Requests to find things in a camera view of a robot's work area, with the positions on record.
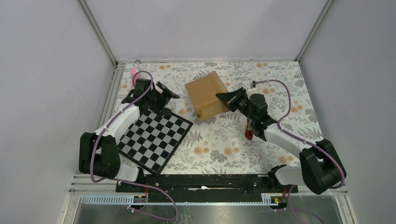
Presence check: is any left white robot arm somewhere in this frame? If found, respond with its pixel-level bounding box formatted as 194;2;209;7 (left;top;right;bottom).
78;78;180;192

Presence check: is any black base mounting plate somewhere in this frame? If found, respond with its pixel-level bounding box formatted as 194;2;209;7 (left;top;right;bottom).
115;174;298;203

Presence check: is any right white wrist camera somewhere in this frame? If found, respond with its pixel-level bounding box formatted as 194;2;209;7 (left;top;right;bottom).
246;88;259;98

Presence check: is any left aluminium corner post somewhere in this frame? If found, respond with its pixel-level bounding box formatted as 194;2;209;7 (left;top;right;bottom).
77;0;118;67

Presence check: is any floral patterned table mat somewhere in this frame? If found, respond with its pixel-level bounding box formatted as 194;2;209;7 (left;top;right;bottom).
111;62;323;175

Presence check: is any pink triangular block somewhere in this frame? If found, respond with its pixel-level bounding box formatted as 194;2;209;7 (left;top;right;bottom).
130;68;141;89

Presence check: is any white slotted cable duct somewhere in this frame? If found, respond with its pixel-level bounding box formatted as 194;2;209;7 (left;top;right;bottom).
78;194;279;206

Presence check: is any right aluminium corner post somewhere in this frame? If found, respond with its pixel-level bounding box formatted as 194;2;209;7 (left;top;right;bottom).
294;0;335;63

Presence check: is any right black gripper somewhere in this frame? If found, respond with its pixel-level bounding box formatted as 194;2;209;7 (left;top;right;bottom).
216;87;256;122

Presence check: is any black white checkerboard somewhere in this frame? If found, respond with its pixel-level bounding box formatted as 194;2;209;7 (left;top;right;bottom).
118;111;193;176

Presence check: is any red black utility knife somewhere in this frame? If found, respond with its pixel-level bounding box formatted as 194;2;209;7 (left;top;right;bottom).
245;118;254;140

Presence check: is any brown cardboard express box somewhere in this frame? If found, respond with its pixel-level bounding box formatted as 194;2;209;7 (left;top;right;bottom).
185;71;229;121

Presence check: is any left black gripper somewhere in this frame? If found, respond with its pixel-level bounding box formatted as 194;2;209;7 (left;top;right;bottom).
146;82;179;116

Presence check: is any aluminium corner post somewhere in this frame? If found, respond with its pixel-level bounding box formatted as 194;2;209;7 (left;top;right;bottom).
77;0;118;67
294;0;335;63

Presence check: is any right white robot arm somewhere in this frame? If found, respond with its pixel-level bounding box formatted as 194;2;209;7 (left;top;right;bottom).
216;88;347;195

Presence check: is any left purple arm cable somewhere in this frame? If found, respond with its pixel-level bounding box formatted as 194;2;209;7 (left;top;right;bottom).
90;71;179;222

